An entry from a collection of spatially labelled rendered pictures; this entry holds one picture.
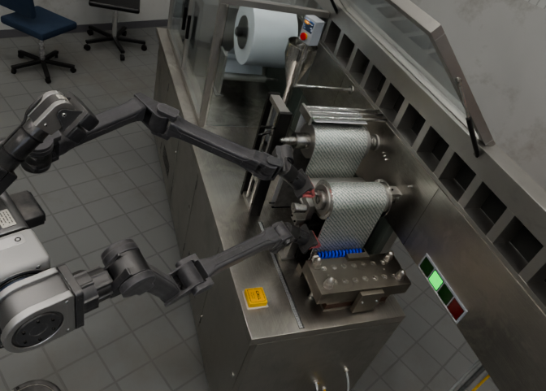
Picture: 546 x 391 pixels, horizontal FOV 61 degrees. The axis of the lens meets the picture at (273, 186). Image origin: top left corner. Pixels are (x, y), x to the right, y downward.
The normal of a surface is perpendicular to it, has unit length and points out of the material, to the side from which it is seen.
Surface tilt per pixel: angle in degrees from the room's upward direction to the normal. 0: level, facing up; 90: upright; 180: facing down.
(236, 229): 0
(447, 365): 0
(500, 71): 90
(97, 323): 0
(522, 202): 90
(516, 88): 90
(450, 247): 90
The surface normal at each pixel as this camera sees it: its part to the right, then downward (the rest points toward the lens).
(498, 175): -0.92, 0.02
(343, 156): 0.29, 0.69
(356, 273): 0.25, -0.75
